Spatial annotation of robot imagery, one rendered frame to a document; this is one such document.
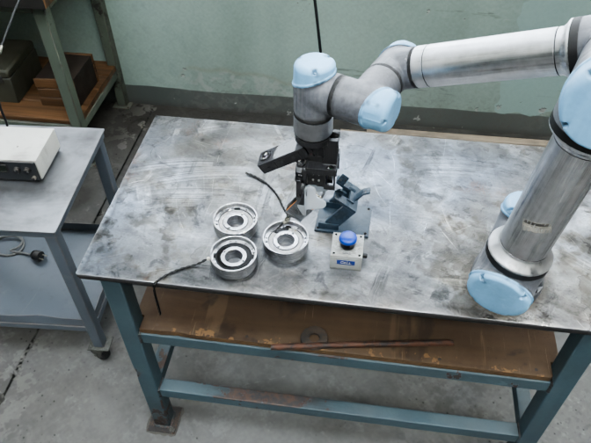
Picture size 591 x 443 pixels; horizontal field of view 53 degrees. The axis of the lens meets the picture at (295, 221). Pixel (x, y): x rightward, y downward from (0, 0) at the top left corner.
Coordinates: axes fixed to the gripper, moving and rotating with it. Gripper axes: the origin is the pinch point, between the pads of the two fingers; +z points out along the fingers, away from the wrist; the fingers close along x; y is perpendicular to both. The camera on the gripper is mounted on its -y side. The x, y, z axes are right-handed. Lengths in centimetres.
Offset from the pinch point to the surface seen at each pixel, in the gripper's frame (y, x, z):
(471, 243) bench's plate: 38.6, 7.6, 13.4
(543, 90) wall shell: 85, 163, 68
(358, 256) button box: 13.2, -4.8, 8.8
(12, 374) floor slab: -100, -6, 93
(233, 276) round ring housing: -12.8, -13.5, 10.8
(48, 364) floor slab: -90, 0, 93
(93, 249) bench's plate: -47, -10, 13
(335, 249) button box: 8.0, -3.6, 8.8
